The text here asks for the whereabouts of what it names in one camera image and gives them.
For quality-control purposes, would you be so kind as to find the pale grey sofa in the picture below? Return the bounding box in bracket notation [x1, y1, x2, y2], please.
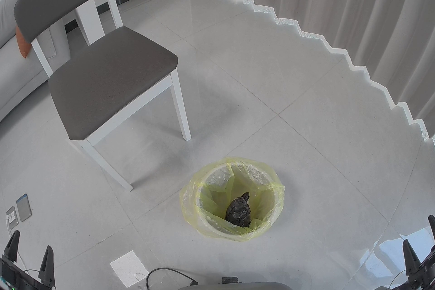
[0, 0, 70, 123]

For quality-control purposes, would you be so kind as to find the black plastic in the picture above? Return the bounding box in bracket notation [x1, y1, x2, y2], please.
[225, 192, 253, 227]

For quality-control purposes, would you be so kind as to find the white trash bin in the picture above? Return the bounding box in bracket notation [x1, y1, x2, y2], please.
[195, 161, 276, 236]

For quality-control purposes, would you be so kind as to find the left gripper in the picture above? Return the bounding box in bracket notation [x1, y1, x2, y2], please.
[0, 230, 56, 290]

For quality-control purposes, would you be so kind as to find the yellow plastic bag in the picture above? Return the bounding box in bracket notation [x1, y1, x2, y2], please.
[180, 156, 286, 242]

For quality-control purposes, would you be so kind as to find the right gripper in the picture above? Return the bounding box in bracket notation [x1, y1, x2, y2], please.
[403, 215, 435, 290]

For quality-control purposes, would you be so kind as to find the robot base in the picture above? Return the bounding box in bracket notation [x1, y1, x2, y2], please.
[177, 277, 289, 290]

